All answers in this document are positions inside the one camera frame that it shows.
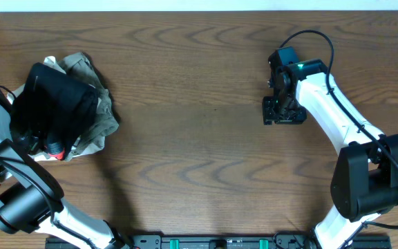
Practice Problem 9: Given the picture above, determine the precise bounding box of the black leggings grey waistband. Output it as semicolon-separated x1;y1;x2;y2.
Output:
10;62;100;161

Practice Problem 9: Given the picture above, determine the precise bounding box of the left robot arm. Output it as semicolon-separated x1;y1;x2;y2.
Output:
0;90;133;248

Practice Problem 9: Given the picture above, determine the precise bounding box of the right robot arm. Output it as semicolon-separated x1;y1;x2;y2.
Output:
262;55;398;248

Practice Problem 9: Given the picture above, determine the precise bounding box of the white printed t-shirt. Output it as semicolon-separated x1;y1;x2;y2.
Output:
7;55;105;163

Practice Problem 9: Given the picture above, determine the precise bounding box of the olive green garment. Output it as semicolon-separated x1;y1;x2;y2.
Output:
57;53;119;161

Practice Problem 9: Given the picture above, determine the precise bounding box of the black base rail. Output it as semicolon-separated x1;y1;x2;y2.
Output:
45;233;392;249

